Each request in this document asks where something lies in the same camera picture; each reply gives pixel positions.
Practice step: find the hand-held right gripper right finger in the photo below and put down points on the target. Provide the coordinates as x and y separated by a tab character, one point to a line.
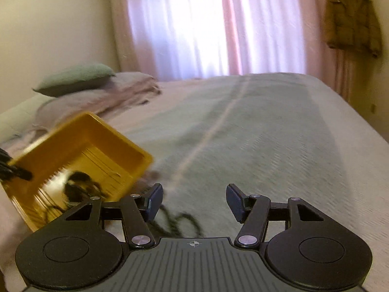
234	203

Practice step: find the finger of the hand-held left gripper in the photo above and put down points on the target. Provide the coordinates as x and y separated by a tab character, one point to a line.
15	170

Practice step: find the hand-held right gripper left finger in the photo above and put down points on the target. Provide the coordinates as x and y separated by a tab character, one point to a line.
155	201

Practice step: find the yellow plastic tray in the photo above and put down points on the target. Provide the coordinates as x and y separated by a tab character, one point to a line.
79	149

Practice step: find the black wristwatch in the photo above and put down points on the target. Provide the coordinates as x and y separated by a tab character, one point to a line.
80	185

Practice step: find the grey-blue herringbone blanket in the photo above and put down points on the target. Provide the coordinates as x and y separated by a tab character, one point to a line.
258	140

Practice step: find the grey pillow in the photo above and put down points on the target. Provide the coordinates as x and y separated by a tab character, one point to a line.
91	100

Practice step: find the green pillow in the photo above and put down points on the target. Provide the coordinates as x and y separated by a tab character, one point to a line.
74	77

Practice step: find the folded grey sheet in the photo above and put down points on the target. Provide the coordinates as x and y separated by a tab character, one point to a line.
133	86

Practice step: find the beige drape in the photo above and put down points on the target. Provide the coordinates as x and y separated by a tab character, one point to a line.
121	21
345	73

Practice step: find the sheer white curtain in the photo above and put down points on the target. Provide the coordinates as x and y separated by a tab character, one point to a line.
212	24

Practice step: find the brown hanging jacket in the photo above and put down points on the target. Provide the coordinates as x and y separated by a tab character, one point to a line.
352	15

